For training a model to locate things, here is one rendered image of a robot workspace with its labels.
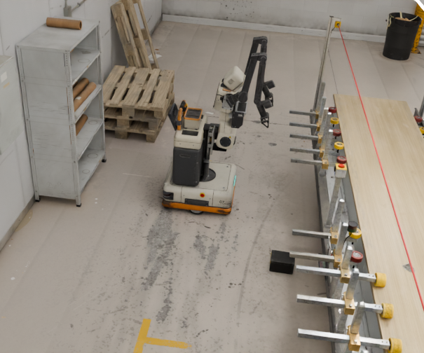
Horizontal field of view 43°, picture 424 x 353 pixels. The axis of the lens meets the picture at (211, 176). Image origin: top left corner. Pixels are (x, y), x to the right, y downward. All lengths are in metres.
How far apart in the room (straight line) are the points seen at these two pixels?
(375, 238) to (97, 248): 2.36
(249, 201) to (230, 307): 1.49
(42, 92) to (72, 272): 1.54
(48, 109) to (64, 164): 0.55
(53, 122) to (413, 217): 3.05
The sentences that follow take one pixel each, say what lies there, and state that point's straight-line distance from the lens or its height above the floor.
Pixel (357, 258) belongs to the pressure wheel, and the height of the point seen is 0.91.
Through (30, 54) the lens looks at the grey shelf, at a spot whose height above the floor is 1.48.
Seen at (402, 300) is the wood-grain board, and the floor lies 0.90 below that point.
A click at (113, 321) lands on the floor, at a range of 4.21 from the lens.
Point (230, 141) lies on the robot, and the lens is 4.97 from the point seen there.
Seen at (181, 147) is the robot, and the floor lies 0.70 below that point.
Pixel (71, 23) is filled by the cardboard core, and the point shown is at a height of 1.61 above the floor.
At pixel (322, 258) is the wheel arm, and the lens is 3.56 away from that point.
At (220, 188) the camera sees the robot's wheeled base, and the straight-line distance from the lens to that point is 5.12.
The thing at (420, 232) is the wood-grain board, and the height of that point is 0.90.
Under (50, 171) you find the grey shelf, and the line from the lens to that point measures 5.23.
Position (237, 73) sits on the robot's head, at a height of 1.38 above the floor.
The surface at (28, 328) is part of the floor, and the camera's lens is 4.25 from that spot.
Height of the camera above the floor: 3.07
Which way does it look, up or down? 32 degrees down
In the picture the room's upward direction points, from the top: 4 degrees clockwise
